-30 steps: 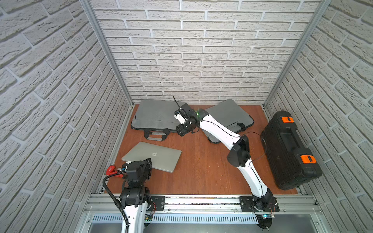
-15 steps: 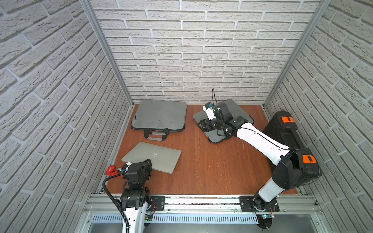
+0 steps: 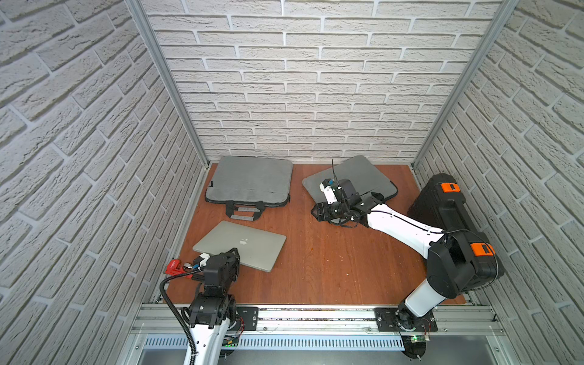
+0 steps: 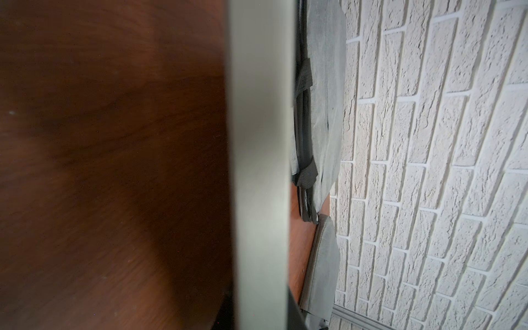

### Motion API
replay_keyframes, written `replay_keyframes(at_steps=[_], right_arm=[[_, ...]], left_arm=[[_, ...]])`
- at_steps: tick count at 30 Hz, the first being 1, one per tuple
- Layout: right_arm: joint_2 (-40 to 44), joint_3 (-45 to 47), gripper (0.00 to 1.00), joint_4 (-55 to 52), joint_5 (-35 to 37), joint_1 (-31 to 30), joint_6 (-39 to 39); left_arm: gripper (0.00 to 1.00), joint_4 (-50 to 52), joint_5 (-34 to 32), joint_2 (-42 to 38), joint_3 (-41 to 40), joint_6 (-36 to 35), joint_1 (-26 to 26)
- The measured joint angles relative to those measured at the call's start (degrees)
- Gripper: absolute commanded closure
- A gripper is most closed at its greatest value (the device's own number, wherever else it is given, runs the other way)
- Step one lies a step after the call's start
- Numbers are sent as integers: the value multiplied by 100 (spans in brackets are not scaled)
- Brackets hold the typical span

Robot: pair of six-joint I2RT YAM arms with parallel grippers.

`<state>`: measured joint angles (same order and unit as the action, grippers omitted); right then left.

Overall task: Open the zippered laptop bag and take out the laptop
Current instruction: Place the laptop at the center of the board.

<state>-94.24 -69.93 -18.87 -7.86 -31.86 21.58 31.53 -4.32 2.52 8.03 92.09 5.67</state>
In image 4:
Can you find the grey laptop bag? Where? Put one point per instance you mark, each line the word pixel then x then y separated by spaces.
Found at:
pixel 319 103
pixel 318 293

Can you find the silver laptop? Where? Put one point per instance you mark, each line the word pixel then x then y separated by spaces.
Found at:
pixel 259 91

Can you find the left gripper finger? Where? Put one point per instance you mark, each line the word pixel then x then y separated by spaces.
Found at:
pixel 295 319

